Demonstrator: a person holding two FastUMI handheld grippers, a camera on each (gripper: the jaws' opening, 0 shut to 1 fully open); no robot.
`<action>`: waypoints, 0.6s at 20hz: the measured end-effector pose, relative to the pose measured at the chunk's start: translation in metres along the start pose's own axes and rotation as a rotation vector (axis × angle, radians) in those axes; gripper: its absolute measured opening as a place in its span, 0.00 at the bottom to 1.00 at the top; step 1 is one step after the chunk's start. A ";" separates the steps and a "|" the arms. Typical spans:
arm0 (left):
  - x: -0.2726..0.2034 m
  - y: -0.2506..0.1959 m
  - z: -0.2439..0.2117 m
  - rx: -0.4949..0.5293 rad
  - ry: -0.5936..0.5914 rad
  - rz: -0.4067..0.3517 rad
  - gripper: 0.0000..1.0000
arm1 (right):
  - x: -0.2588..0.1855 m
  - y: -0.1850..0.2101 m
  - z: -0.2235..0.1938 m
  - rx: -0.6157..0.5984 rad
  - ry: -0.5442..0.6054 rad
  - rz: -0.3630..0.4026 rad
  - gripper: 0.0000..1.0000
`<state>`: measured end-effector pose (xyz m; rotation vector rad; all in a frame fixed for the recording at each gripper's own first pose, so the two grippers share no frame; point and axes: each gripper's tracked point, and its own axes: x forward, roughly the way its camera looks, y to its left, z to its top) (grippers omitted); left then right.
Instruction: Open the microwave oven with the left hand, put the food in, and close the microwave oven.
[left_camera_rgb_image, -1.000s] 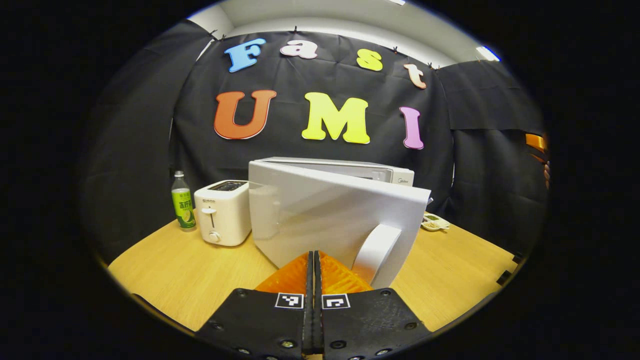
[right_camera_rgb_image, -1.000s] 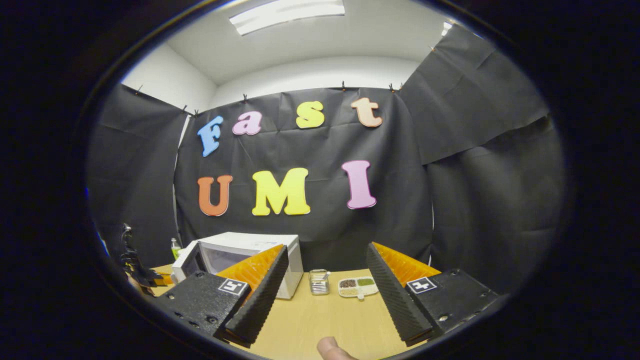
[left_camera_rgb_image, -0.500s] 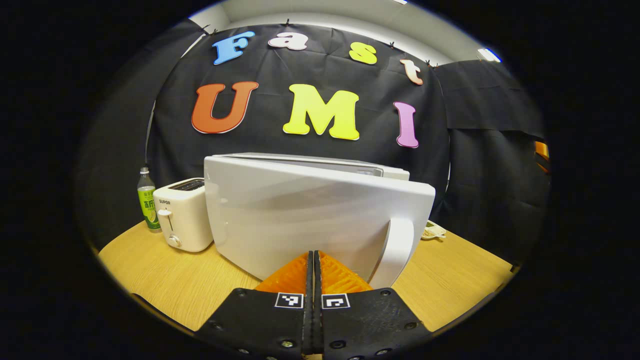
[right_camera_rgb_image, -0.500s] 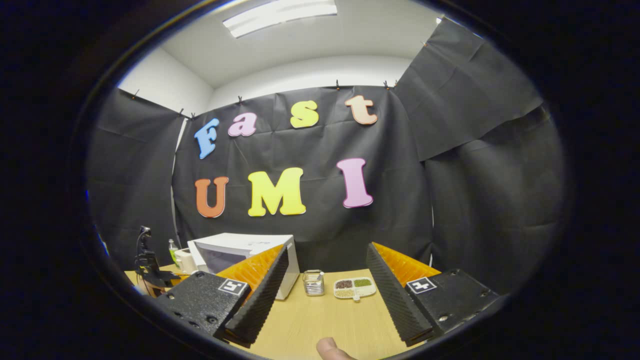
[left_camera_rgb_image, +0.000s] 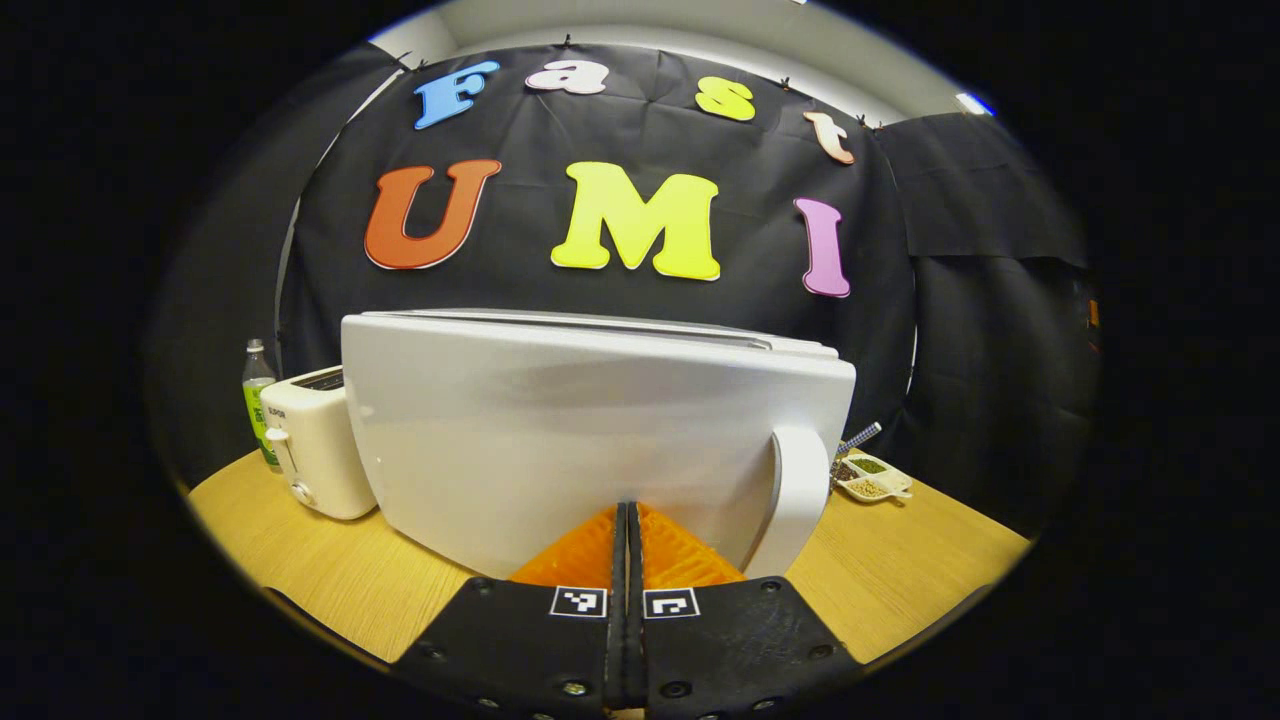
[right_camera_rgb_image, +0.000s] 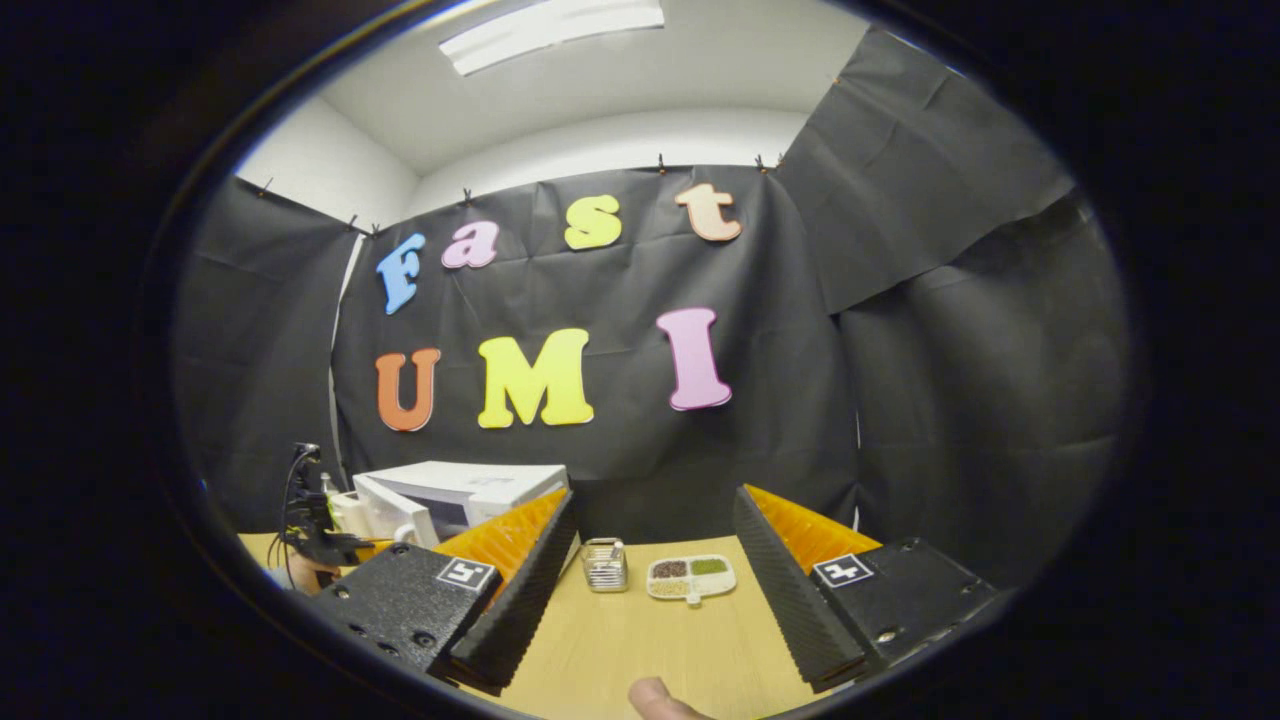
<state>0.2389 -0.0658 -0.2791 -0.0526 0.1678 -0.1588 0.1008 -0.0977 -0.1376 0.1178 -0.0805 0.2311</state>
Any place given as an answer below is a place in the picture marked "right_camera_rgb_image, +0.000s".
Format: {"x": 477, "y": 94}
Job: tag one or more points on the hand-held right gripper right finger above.
{"x": 795, "y": 600}

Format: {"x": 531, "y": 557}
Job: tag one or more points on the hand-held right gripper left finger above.
{"x": 515, "y": 615}

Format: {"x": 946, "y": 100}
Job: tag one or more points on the white microwave oven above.
{"x": 470, "y": 482}

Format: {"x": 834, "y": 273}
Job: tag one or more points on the white toaster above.
{"x": 350, "y": 513}

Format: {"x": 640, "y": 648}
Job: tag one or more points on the white divided dish with beans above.
{"x": 690, "y": 578}

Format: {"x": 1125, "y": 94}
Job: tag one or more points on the black backdrop cloth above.
{"x": 950, "y": 300}

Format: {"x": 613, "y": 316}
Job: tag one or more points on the long ceiling light panel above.
{"x": 550, "y": 35}

